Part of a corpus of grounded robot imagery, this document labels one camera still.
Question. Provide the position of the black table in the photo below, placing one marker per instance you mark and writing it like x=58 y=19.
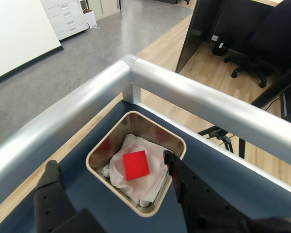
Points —
x=281 y=85

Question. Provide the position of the black stand legs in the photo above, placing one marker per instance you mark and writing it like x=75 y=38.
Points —
x=220 y=133

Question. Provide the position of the white drawer cabinet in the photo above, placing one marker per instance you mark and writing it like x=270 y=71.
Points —
x=63 y=21

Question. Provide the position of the beige cabinet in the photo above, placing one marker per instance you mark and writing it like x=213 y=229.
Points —
x=106 y=7

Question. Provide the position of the silver corner post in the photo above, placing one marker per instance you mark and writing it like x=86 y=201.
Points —
x=132 y=93

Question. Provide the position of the silver metal rail tube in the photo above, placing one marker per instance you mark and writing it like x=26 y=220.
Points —
x=208 y=102
x=51 y=121

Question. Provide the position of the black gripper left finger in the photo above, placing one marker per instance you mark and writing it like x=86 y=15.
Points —
x=51 y=201

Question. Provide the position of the beige metal box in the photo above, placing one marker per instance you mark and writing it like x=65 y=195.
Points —
x=145 y=131

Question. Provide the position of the red cube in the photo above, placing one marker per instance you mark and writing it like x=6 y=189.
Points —
x=135 y=165

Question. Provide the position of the white crumpled tissue paper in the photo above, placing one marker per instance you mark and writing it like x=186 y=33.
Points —
x=135 y=191

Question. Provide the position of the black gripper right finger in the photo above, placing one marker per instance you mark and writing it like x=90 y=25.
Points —
x=198 y=204

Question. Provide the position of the black desk with wooden top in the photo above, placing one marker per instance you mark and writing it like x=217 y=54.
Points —
x=196 y=29

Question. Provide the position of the white cardboard box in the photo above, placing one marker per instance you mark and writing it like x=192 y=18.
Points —
x=91 y=19

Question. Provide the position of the black waste bin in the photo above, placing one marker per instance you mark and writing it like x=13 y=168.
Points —
x=219 y=49

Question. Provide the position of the black office chair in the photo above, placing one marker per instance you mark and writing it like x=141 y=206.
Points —
x=276 y=29

